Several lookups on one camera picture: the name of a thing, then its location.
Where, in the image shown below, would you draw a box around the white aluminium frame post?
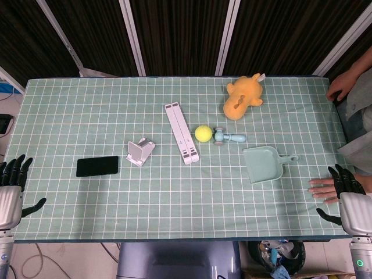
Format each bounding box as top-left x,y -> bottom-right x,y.
312,2 -> 372,77
214,0 -> 242,77
118,0 -> 146,77
36,0 -> 85,78
0,66 -> 26,95

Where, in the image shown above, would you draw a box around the beige floor cable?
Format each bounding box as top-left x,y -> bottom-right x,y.
20,242 -> 45,279

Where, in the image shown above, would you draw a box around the blue wooden toy hammer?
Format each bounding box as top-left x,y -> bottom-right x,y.
212,127 -> 246,145

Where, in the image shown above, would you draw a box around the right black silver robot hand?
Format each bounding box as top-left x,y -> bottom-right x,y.
316,164 -> 372,237

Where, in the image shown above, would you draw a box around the black trash bin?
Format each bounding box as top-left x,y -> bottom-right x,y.
248,239 -> 306,279

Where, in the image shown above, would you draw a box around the white folded laptop stand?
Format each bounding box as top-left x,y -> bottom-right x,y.
164,102 -> 201,166

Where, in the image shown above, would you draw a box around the person's right forearm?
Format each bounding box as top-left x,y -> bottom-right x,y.
353,172 -> 372,192

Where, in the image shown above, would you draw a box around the person's right bare hand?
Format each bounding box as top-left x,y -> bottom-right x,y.
308,177 -> 339,205

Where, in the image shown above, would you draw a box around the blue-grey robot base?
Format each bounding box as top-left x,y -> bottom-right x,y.
117,241 -> 242,279

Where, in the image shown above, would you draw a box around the person's left bare hand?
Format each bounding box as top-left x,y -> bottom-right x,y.
325,67 -> 357,102

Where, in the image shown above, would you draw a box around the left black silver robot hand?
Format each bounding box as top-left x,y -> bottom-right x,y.
0,154 -> 47,231

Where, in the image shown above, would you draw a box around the person's left forearm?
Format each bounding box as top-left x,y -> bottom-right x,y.
352,53 -> 372,78

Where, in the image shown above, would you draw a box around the person's dark jeans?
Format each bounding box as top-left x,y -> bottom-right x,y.
336,98 -> 367,144

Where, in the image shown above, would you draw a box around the black smartphone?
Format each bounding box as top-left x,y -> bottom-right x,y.
76,155 -> 120,178

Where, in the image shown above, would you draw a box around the white folding phone stand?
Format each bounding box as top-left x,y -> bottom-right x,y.
125,137 -> 156,167

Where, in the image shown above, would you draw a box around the black electronic device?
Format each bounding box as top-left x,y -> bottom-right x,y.
0,114 -> 15,135

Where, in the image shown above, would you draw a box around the yellow tennis ball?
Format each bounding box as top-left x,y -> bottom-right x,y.
195,125 -> 212,143

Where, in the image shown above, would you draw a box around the green checkered tablecloth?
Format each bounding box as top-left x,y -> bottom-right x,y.
5,76 -> 357,244

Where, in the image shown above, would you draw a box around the green plastic dustpan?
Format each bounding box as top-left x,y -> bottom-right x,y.
242,145 -> 299,184

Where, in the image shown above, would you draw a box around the white frame foot plate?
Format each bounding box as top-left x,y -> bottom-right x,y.
79,67 -> 119,78

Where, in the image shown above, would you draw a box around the orange plush toy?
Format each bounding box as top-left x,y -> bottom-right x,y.
223,73 -> 266,120

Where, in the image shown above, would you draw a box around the person in grey clothes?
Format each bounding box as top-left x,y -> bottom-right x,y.
338,68 -> 372,176

